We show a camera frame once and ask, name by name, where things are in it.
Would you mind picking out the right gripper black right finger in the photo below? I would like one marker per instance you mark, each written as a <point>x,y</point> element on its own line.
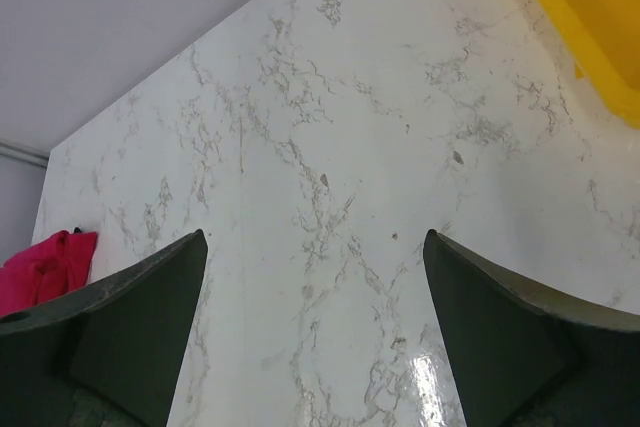
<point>525,354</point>

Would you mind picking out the folded magenta t shirt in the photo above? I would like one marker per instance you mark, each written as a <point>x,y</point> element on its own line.
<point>47,270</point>

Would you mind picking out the yellow plastic tray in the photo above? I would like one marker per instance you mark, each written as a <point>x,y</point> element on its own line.
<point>603,37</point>

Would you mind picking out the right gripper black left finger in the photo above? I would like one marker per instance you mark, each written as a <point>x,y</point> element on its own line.
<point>112,349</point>

